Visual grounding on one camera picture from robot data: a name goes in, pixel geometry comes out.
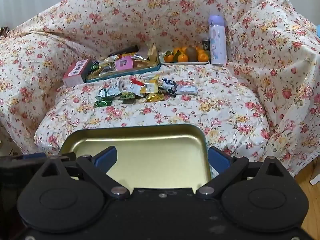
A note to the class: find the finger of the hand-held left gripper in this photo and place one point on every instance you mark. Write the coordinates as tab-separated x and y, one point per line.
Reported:
32	160

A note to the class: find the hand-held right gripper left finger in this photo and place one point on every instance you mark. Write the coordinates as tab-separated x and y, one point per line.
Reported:
106	158

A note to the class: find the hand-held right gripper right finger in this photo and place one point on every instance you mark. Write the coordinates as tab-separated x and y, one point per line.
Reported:
218	160

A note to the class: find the gold tin tray teal rim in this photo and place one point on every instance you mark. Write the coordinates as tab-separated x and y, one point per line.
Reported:
155	150

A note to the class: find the green foil candy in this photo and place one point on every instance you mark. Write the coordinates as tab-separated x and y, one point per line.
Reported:
102	103
127	96

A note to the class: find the green white snack packet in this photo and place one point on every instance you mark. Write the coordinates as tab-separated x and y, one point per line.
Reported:
106	92

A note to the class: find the red white snack packet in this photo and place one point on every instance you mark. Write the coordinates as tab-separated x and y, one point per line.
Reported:
135	87

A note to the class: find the white snack bar packet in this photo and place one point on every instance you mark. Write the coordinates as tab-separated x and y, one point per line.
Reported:
186	89

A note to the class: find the yellow white patterned packet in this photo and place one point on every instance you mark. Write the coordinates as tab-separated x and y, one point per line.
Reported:
150	87

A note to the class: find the blue white snack packet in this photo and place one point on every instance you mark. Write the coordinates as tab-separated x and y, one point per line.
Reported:
168	86

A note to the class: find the pile of mixed wrapped snacks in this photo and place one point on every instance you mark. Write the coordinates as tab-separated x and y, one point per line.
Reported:
105	66

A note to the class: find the white grey snack packet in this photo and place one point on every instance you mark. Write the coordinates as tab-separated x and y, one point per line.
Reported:
122	86

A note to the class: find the pink cardboard box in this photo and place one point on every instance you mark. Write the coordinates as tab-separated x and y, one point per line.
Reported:
75	73

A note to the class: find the pale yellow snack packet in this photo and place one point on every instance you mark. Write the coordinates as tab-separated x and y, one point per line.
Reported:
152	78

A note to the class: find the pink snack packet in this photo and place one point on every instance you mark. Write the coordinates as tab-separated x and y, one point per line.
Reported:
123	63

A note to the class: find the white paper scrap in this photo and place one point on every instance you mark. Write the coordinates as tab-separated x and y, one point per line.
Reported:
314	178

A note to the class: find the pale fruit plate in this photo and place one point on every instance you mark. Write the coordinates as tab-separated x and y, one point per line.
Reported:
185	63

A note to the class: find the pile of mandarin oranges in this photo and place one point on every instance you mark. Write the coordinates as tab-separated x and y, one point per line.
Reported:
183	58

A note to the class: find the brown kiwi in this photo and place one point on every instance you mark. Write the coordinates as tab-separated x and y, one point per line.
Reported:
192	54

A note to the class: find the black snack bar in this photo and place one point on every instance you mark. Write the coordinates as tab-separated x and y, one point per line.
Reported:
123	50

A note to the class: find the purple thermos bottle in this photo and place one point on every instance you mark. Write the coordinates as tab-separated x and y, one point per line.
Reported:
217	45

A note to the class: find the brown paper pouch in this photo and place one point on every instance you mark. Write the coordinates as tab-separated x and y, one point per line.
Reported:
153	52

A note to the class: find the small dark can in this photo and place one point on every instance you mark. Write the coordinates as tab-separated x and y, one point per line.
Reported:
206	45

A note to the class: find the light blue object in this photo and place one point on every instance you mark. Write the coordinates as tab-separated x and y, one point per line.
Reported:
318	33

